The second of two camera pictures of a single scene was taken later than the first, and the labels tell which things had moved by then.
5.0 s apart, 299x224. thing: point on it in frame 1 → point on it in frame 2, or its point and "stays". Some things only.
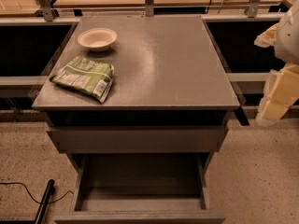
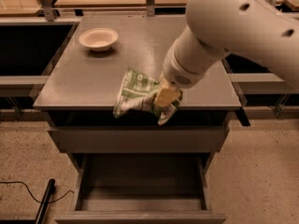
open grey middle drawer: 140,189 stays
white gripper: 288,41 → 177,73
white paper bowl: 97,39 stays
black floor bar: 44,202 stays
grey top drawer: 140,139 stays
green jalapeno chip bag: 87,76 → 137,92
